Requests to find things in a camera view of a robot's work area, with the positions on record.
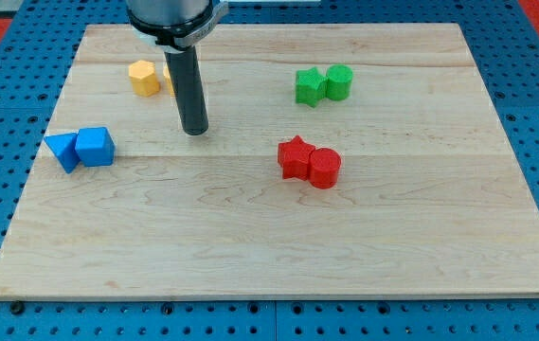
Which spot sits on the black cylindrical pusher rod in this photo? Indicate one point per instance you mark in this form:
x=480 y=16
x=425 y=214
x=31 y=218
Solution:
x=187 y=85

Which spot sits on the yellow block behind rod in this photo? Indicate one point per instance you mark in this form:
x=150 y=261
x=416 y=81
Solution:
x=167 y=79

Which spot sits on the yellow hexagon block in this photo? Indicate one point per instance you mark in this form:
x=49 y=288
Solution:
x=143 y=78

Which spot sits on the blue cube block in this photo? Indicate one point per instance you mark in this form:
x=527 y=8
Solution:
x=95 y=147

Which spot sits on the green star block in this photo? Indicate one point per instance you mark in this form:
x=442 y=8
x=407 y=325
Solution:
x=310 y=86

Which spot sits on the red star block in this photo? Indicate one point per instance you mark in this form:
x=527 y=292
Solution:
x=294 y=157

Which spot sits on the blue triangle block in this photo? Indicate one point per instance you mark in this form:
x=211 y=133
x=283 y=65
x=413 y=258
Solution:
x=64 y=149

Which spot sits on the green cylinder block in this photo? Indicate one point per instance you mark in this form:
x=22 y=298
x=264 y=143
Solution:
x=339 y=80

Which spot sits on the red cylinder block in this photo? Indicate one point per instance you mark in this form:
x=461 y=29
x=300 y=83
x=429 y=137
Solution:
x=324 y=169

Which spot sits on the wooden board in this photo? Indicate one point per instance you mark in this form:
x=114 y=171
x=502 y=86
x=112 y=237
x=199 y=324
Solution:
x=430 y=202

